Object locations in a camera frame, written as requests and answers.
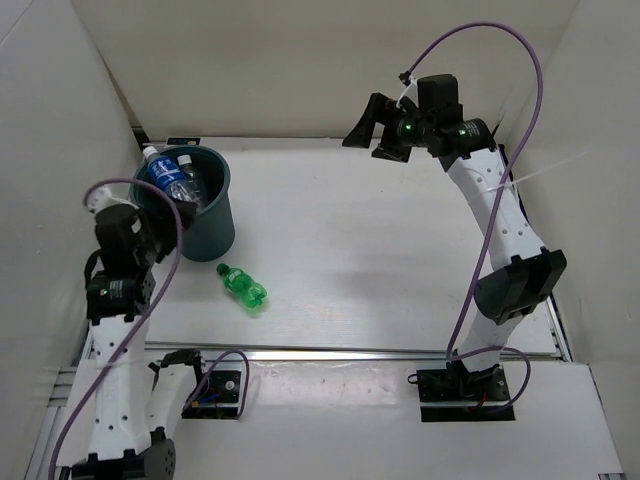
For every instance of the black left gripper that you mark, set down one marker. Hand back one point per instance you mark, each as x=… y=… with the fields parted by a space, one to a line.
x=187 y=213

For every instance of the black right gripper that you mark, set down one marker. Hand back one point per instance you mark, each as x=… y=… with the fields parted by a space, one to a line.
x=380 y=110

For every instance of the clear bottle blue label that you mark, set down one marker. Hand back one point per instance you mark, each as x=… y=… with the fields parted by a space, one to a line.
x=166 y=175

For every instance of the tall clear plastic bottle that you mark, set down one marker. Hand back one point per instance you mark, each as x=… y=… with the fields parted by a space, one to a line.
x=195 y=180

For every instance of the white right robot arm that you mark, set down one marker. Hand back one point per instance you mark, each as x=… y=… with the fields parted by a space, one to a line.
x=524 y=270

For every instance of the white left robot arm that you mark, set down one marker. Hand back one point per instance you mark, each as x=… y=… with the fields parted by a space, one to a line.
x=138 y=401

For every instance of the dark teal plastic bin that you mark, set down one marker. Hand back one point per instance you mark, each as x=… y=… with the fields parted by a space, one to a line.
x=213 y=232

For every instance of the green plastic bottle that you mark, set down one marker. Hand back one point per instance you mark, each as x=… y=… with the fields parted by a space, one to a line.
x=248 y=293

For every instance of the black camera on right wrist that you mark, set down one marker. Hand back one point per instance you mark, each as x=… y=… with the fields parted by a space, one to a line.
x=438 y=98

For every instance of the white cable tie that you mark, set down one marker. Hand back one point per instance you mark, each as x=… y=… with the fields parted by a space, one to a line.
x=513 y=183

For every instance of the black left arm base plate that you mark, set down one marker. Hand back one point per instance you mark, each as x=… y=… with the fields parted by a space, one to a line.
x=224 y=395

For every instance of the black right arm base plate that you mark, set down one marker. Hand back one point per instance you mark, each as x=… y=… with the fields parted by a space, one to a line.
x=445 y=397

